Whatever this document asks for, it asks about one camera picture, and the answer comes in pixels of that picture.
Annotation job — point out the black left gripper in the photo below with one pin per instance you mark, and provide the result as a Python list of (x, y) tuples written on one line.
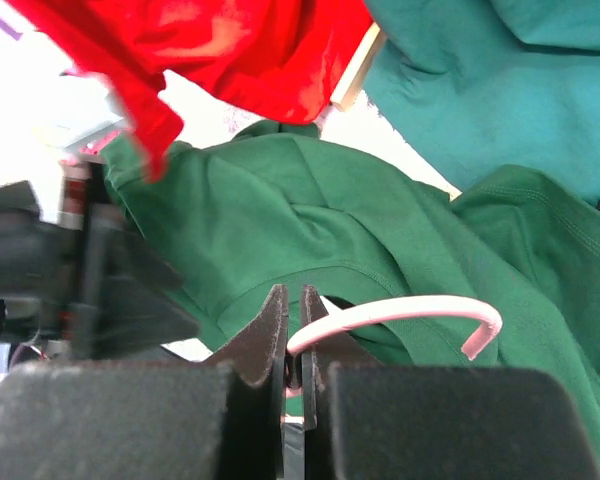
[(88, 284)]

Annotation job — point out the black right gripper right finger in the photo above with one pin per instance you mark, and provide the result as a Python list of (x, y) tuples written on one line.
[(366, 420)]

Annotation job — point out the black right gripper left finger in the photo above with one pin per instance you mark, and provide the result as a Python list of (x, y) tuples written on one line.
[(215, 419)]

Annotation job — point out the pink wire hanger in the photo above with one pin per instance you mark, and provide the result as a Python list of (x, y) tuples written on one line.
[(384, 311)]

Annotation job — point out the green t shirt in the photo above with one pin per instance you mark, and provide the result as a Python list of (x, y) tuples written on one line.
[(277, 205)]

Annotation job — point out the red t shirt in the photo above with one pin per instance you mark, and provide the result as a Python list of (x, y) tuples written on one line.
[(281, 60)]

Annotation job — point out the right wooden clothes rack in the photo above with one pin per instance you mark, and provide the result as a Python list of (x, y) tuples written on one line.
[(351, 82)]

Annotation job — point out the dark green shorts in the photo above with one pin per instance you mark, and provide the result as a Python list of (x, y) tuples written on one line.
[(476, 85)]

